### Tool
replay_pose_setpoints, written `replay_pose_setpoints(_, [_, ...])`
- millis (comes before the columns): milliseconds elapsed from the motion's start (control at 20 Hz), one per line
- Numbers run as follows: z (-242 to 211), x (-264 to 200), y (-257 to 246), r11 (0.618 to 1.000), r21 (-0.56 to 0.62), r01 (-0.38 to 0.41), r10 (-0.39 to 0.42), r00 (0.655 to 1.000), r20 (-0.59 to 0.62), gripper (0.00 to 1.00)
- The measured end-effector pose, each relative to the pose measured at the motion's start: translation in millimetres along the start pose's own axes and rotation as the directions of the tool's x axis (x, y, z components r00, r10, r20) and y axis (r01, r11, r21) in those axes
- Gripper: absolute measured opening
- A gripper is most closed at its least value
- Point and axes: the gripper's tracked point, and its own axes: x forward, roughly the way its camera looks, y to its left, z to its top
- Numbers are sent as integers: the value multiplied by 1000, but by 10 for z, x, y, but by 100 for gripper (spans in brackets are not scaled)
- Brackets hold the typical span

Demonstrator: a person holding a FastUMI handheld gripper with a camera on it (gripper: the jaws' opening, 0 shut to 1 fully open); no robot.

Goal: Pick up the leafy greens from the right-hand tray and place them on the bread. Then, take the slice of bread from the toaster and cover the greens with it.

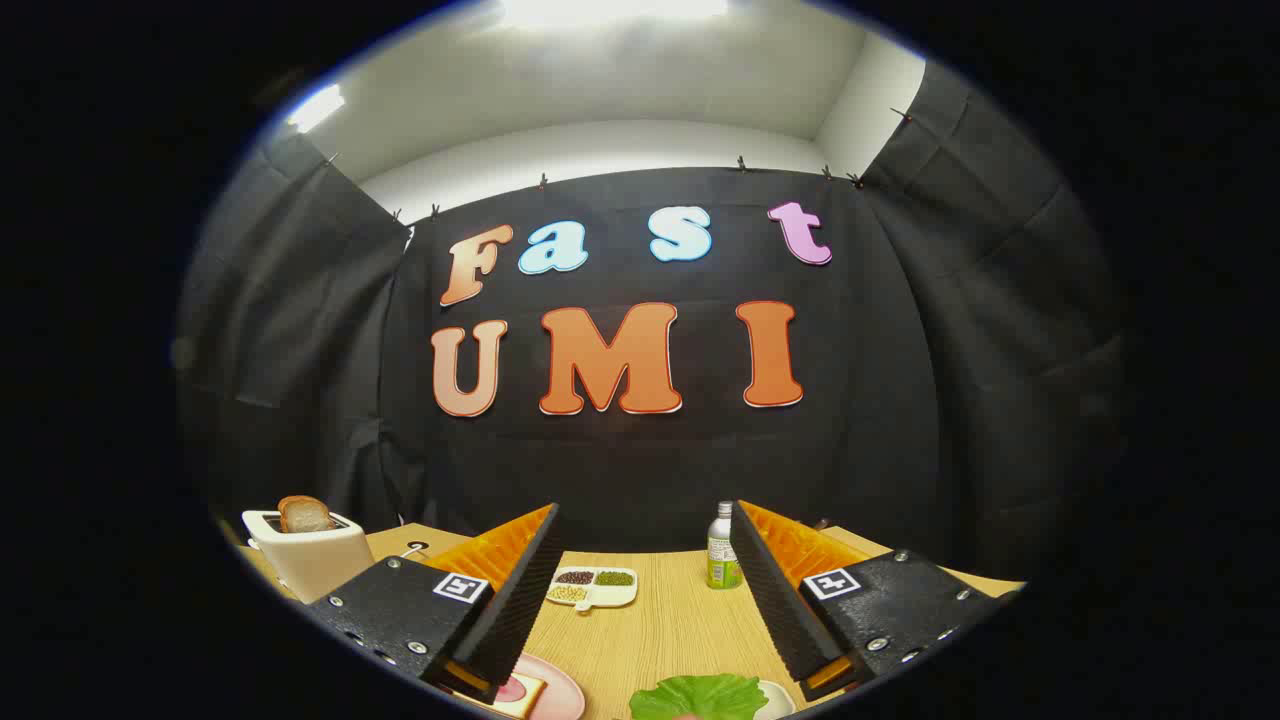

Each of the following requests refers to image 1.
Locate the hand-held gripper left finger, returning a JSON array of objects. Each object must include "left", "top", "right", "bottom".
[{"left": 305, "top": 503, "right": 561, "bottom": 704}]

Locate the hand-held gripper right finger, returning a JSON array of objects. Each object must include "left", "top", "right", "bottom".
[{"left": 730, "top": 500, "right": 1023, "bottom": 704}]

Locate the green lettuce leaf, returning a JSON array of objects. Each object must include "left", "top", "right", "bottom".
[{"left": 629, "top": 673, "right": 770, "bottom": 720}]

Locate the brown toast slice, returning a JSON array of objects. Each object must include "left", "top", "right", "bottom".
[{"left": 277, "top": 495, "right": 334, "bottom": 534}]

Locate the green label drink bottle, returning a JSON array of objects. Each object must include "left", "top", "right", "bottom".
[{"left": 706, "top": 501, "right": 743, "bottom": 590}]

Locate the white divided dish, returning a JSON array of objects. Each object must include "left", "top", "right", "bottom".
[{"left": 546, "top": 566, "right": 639, "bottom": 611}]

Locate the pink plate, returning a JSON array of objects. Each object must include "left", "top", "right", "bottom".
[{"left": 455, "top": 653, "right": 586, "bottom": 720}]

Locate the white bread slice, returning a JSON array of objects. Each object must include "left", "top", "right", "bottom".
[{"left": 470, "top": 672, "right": 546, "bottom": 719}]

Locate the black backdrop cloth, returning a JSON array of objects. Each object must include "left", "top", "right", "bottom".
[{"left": 175, "top": 60, "right": 1126, "bottom": 591}]

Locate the white toaster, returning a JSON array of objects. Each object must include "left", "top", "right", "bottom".
[{"left": 242, "top": 508, "right": 376, "bottom": 604}]

